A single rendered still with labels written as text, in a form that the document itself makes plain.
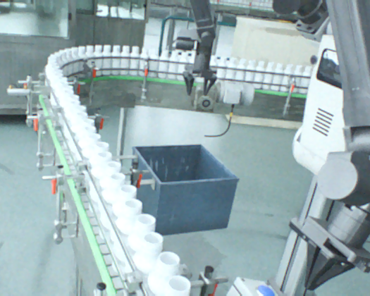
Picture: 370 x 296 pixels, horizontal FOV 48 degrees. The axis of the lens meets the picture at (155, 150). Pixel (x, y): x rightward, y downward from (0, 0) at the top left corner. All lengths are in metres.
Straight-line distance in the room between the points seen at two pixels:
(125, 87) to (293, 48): 2.96
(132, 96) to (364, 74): 2.01
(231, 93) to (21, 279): 1.56
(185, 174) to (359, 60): 1.25
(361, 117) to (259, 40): 4.34
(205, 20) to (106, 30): 4.90
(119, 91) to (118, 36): 3.76
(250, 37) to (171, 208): 3.67
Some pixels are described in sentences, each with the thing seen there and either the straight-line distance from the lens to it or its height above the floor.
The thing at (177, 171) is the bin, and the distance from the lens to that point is 1.78.
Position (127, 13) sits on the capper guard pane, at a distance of 6.26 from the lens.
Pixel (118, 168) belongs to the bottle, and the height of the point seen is 1.16.
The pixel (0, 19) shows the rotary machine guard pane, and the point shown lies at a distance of 4.09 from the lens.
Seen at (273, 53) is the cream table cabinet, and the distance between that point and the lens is 5.06.
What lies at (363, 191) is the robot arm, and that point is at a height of 1.37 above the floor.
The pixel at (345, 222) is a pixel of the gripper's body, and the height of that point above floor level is 1.30.
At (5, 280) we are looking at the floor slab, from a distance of 2.44.
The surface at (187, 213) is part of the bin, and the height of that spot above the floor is 0.82.
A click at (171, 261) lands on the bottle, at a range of 0.74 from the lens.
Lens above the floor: 1.60
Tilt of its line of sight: 24 degrees down
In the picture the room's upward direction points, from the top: 8 degrees clockwise
